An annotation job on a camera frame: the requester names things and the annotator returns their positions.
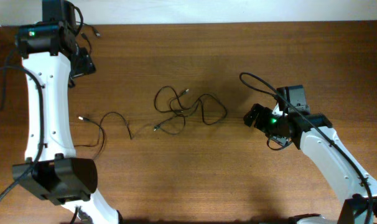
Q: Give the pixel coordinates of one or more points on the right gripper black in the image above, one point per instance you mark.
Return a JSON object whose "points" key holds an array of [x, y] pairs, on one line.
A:
{"points": [[264, 112]]}

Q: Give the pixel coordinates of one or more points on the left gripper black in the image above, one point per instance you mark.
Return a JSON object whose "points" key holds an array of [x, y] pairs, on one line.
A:
{"points": [[88, 66]]}

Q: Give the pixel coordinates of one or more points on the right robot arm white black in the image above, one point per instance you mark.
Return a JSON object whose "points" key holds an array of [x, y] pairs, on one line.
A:
{"points": [[291, 122]]}

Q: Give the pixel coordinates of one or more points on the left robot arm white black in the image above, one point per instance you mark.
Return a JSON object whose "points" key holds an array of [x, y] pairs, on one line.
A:
{"points": [[51, 170]]}

